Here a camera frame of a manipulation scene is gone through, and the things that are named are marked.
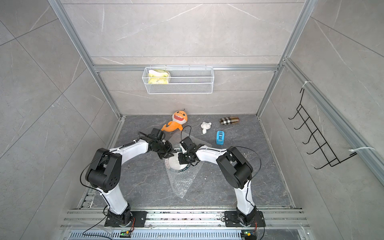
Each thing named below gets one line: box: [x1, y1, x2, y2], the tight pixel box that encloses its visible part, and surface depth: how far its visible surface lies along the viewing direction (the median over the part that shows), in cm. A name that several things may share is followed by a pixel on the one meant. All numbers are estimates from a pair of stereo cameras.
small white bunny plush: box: [200, 121, 212, 135], surface depth 112 cm
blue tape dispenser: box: [216, 130, 225, 146], surface depth 106 cm
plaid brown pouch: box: [219, 116, 240, 125], surface depth 116 cm
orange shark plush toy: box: [161, 110, 188, 132], surface depth 110 cm
